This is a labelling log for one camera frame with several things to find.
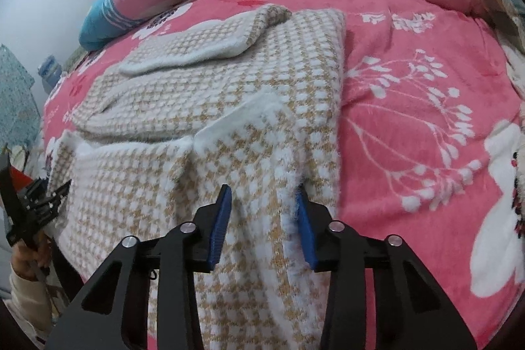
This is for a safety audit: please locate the pink floral fleece blanket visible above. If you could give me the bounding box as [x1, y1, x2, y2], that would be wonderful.
[41, 0, 525, 350]

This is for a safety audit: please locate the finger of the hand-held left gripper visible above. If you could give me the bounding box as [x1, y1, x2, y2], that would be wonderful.
[47, 178, 74, 211]

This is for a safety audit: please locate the beige white checked knit cardigan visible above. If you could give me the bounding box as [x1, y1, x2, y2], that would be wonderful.
[49, 3, 349, 350]

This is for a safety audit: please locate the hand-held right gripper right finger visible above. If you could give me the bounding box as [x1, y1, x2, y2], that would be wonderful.
[294, 186, 478, 350]

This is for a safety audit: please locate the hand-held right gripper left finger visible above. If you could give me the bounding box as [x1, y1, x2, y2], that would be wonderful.
[45, 184, 234, 350]

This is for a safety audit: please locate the red object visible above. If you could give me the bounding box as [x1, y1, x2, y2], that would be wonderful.
[9, 165, 35, 189]

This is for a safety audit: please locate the person's left forearm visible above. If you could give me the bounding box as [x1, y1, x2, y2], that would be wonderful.
[0, 272, 56, 338]

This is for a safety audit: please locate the person's left hand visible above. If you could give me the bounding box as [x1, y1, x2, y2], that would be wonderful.
[10, 239, 52, 281]

